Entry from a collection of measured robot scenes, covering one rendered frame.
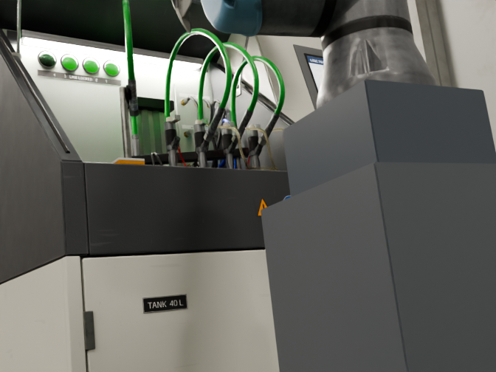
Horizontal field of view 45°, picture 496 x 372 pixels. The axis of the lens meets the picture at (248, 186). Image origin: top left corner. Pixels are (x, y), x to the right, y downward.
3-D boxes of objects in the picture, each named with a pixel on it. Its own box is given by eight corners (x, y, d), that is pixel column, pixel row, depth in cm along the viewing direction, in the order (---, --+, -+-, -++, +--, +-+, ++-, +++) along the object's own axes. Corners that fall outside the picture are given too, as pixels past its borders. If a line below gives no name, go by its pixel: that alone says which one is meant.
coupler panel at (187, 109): (188, 181, 173) (178, 79, 179) (183, 184, 175) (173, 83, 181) (226, 181, 180) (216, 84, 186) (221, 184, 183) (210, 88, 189)
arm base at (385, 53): (466, 92, 73) (452, 17, 75) (367, 83, 66) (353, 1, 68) (386, 131, 86) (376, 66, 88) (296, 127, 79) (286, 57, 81)
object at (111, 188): (89, 255, 99) (83, 161, 103) (80, 258, 103) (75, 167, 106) (360, 243, 134) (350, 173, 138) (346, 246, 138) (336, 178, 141)
